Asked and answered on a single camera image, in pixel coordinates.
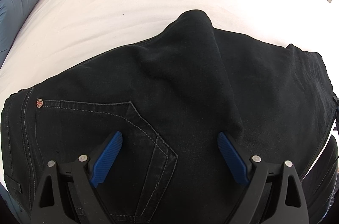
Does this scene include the white bed sheet mattress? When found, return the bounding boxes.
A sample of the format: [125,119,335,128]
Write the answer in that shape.
[0,0,339,182]

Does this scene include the rolled blue duvet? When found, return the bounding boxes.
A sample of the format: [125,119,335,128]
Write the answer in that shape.
[1,0,39,63]

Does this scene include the black denim pants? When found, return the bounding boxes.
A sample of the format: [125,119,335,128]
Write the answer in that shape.
[1,10,337,223]

